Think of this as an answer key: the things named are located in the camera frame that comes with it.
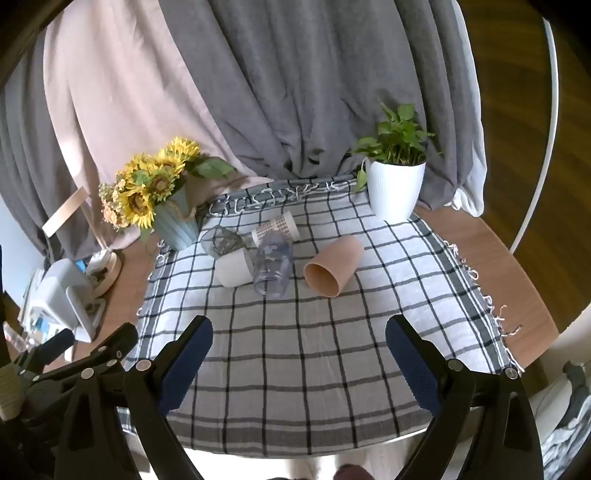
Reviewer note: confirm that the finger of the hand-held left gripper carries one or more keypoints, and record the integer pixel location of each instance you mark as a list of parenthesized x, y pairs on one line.
[(108, 353), (53, 347)]

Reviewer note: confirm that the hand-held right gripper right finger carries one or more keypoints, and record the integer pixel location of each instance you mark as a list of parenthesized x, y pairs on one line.
[(411, 364)]

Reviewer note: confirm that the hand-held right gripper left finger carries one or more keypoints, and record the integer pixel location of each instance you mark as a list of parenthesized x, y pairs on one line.
[(187, 364)]

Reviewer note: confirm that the white cup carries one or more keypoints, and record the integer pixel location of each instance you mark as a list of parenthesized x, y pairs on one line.
[(233, 270)]

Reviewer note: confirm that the terracotta cup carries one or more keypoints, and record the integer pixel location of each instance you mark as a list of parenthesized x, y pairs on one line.
[(337, 265)]

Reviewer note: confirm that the grey glass cup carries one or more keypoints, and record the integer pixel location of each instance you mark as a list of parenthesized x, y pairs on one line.
[(217, 242)]

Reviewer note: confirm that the patterned paper cup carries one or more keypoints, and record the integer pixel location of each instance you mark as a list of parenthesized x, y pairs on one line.
[(281, 226)]

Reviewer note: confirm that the white appliance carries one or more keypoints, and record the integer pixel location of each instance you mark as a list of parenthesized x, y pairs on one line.
[(60, 281)]

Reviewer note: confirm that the wooden desk lamp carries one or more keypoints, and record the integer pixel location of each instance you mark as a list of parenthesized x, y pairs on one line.
[(111, 272)]

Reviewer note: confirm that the checked grey white tablecloth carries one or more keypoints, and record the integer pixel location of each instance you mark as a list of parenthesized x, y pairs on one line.
[(300, 350)]

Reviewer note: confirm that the clear plastic bottle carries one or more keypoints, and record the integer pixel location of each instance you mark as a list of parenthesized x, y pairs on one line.
[(273, 263)]

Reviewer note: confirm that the teal ribbed vase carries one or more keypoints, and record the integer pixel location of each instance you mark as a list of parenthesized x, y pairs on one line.
[(178, 226)]

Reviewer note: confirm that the grey cloth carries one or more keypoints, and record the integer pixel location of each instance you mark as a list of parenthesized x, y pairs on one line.
[(572, 415)]

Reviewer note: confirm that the sunflower bouquet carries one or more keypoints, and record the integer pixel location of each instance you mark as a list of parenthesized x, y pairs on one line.
[(147, 184)]

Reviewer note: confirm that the green plant in white pot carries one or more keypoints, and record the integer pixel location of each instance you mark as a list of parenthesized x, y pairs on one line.
[(397, 189)]

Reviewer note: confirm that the grey curtain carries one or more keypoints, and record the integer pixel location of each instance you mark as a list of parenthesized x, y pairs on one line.
[(27, 161), (314, 92)]

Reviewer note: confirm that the pink curtain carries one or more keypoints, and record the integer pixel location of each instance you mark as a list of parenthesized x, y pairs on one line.
[(120, 92)]

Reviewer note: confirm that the white curved pole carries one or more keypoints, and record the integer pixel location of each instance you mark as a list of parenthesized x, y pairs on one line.
[(551, 115)]

